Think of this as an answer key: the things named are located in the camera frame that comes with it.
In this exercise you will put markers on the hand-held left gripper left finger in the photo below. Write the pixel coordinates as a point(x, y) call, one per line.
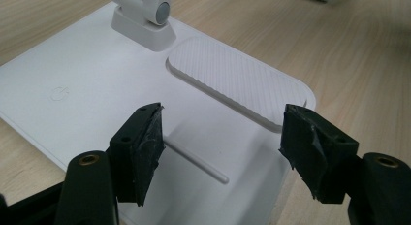
point(139, 154)

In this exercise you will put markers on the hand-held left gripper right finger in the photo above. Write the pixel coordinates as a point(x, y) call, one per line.
point(320, 154)

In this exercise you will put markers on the white desk lamp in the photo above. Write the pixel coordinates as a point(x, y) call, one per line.
point(97, 73)

